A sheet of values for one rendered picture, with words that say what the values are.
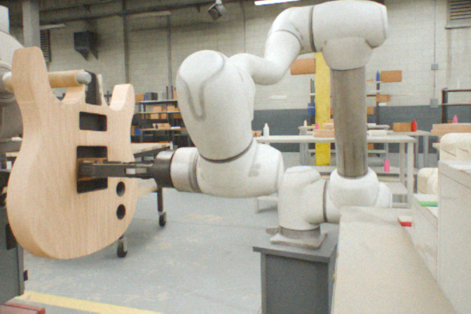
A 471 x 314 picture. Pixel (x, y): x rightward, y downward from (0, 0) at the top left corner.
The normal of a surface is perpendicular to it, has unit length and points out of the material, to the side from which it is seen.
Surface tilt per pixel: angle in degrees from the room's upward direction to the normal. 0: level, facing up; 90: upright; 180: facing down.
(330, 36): 121
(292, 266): 90
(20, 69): 85
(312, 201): 84
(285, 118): 90
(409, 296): 0
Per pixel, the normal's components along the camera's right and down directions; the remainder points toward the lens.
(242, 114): 0.79, 0.24
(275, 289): -0.43, 0.06
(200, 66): -0.25, -0.64
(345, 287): -0.02, -1.00
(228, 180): -0.21, 0.61
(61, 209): 0.95, -0.04
